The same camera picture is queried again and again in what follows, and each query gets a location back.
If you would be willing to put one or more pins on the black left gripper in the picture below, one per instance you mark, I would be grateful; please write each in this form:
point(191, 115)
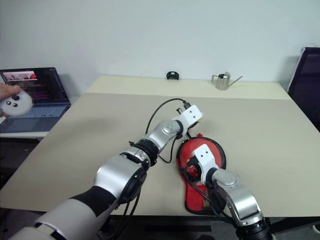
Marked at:
point(189, 132)

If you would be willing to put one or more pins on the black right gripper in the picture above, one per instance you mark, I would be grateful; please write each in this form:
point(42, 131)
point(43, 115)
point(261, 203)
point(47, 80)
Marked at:
point(193, 168)

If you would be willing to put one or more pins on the red mesh bag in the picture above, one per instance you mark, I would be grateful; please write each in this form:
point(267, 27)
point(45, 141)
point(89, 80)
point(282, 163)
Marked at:
point(192, 202)

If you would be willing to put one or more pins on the white round handheld controller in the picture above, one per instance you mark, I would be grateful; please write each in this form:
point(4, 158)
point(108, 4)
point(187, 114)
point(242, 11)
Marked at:
point(18, 103)

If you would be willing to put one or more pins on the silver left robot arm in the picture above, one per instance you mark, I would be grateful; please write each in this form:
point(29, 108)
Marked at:
point(120, 172)

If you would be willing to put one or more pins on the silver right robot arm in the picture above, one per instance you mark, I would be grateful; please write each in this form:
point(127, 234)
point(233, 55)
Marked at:
point(237, 197)

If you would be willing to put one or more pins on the person's bare hand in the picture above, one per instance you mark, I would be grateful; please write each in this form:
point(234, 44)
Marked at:
point(8, 90)

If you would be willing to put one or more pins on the small black plastic object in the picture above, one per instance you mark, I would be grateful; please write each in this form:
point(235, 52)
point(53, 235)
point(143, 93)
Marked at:
point(169, 76)

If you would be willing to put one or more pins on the stainless steel watering can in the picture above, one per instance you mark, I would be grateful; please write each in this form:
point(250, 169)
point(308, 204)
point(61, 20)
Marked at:
point(222, 82)

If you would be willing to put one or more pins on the black office chair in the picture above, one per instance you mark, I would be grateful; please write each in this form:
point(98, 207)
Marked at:
point(307, 87)

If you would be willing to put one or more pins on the open laptop computer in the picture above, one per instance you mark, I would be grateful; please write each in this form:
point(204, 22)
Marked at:
point(45, 110)

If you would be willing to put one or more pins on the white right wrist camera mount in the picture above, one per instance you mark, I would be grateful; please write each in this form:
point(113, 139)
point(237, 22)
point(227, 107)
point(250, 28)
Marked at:
point(206, 158)

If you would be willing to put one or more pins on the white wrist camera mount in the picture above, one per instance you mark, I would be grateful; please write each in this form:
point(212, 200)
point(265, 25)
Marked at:
point(191, 115)
point(206, 158)

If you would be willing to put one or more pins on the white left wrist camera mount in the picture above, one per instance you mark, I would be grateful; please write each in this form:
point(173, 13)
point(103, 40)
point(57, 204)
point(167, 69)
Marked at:
point(191, 115)

